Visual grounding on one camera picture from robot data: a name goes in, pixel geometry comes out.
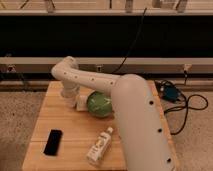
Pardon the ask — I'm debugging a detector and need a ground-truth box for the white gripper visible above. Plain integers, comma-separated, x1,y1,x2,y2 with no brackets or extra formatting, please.
61,88,79,107

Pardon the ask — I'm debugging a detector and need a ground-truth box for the white plastic bottle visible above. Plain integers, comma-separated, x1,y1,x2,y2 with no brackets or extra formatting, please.
86,127,114,165

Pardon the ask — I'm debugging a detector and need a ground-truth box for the black hanging cable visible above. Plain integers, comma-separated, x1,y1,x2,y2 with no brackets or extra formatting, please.
111,7,148,74

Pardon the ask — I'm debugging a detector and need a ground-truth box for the small white block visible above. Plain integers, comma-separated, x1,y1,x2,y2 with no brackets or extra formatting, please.
76,95,87,111

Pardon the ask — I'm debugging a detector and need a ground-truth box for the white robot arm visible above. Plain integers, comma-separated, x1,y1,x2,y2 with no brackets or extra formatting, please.
51,56,176,171

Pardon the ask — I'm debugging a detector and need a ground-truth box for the green ceramic bowl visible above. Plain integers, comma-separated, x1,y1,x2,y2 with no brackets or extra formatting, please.
86,91,113,118

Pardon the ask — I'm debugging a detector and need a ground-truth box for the blue power adapter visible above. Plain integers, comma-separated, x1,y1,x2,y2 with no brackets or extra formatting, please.
162,85,179,102

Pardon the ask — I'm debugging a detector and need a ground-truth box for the black phone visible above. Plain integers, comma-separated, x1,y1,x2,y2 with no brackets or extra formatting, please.
44,129,63,156

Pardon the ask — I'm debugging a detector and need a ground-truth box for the black floor cable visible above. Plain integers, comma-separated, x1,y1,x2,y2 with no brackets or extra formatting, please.
154,79,209,136

